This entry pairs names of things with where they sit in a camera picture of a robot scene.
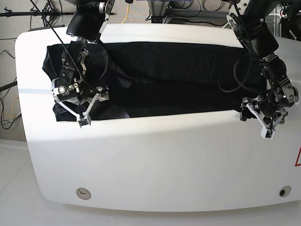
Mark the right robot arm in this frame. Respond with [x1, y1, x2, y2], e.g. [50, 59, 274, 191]
[51, 0, 115, 105]

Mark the black T-shirt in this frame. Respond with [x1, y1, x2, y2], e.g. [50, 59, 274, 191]
[41, 41, 269, 122]

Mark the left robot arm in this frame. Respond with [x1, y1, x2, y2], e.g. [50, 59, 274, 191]
[227, 0, 299, 125]

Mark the silver table grommet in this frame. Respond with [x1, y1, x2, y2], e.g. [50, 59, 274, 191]
[76, 188, 91, 200]

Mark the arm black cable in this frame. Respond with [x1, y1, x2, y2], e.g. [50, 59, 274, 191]
[28, 0, 109, 95]
[218, 0, 276, 109]

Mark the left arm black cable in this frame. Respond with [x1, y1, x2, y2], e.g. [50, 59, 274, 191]
[218, 0, 276, 109]

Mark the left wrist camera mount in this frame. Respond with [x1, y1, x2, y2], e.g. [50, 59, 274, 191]
[246, 103, 288, 139]

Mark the grey table leg base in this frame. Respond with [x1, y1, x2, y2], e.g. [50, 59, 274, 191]
[147, 0, 170, 24]

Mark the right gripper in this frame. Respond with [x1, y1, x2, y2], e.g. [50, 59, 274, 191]
[51, 78, 109, 105]

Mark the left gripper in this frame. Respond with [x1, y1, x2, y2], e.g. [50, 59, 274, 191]
[240, 82, 298, 122]

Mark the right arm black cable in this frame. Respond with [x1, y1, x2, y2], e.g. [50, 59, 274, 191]
[28, 0, 109, 95]

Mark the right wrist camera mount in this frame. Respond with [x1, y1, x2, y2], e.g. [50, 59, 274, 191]
[56, 94, 100, 127]

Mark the black tripod stand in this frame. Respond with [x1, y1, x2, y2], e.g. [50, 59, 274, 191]
[0, 0, 72, 31]

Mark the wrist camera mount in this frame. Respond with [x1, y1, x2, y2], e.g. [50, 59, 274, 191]
[246, 103, 288, 139]
[56, 94, 100, 127]

